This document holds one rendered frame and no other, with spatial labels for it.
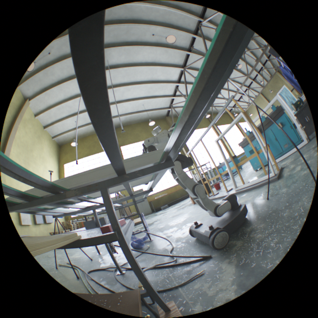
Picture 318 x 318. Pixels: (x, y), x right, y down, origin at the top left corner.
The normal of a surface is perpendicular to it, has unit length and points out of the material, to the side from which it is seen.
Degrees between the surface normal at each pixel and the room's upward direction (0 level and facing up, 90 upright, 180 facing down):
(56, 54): 180
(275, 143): 90
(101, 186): 90
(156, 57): 180
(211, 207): 90
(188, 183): 90
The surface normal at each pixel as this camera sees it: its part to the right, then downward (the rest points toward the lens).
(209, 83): 0.37, 0.87
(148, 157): 0.18, -0.42
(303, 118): -0.91, 0.27
